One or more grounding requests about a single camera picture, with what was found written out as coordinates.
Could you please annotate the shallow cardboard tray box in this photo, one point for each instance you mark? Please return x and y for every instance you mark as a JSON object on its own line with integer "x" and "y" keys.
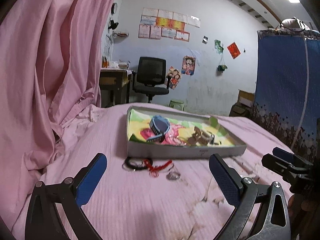
{"x": 175, "y": 145}

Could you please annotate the wooden desk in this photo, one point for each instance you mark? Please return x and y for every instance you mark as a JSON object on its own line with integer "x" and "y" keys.
{"x": 115, "y": 85}

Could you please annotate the blue smart watch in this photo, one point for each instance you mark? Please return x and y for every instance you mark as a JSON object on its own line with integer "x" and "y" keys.
{"x": 160, "y": 126}

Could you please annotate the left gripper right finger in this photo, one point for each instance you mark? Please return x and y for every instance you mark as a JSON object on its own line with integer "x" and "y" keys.
{"x": 272, "y": 220}

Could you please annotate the black office chair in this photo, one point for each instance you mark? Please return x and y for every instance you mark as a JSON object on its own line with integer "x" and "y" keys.
{"x": 151, "y": 78}

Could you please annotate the pink curtain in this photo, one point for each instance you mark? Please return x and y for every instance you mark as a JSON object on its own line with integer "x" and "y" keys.
{"x": 50, "y": 65}

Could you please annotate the red paper square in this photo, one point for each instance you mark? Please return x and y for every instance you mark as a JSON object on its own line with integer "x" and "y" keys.
{"x": 233, "y": 50}

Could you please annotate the round wall clock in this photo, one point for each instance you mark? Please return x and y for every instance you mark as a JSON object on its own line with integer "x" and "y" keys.
{"x": 114, "y": 8}

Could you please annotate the cartoon character poster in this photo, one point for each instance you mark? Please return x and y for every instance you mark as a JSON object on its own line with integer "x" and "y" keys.
{"x": 188, "y": 65}

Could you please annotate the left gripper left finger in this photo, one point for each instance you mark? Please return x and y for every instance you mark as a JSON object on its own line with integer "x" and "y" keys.
{"x": 43, "y": 220}

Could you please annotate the cartoon family poster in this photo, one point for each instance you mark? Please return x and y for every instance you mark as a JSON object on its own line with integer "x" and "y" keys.
{"x": 175, "y": 76}

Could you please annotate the wall certificates cluster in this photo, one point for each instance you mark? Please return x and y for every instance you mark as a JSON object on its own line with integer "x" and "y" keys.
{"x": 157, "y": 23}

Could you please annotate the person's right hand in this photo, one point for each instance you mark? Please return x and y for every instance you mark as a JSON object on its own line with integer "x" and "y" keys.
{"x": 304, "y": 217}

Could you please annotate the green plastic stool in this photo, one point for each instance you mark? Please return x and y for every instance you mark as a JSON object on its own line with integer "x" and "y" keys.
{"x": 177, "y": 104}

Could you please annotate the green hanging ornament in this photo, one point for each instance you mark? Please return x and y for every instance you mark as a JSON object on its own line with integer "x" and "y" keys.
{"x": 222, "y": 66}

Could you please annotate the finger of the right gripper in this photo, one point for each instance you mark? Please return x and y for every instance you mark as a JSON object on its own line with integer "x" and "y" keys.
{"x": 285, "y": 156}

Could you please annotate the pink bed sheet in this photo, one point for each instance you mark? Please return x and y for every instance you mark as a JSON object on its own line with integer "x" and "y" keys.
{"x": 134, "y": 205}

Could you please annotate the beige smart watch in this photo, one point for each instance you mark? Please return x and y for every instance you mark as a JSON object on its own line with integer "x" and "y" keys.
{"x": 202, "y": 137}

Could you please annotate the blue fabric wardrobe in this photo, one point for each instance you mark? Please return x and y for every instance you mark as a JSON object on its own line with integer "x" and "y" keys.
{"x": 286, "y": 102}

